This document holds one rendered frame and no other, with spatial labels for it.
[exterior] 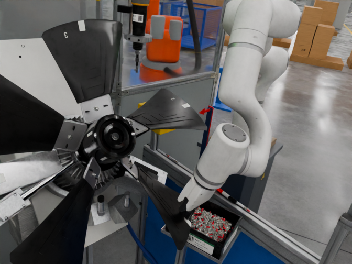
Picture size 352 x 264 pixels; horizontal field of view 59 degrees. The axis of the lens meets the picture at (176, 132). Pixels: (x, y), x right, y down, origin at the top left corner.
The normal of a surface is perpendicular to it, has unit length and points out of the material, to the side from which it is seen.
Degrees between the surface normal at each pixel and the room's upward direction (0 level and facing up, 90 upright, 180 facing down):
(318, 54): 90
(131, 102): 90
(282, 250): 90
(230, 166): 103
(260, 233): 90
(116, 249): 0
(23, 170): 50
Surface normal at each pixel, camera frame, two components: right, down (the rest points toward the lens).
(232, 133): 0.32, -0.73
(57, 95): 0.60, -0.26
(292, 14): 0.49, 0.15
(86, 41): 0.05, -0.15
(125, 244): 0.11, -0.88
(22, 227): 0.69, 0.40
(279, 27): 0.47, 0.54
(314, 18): -0.32, 0.40
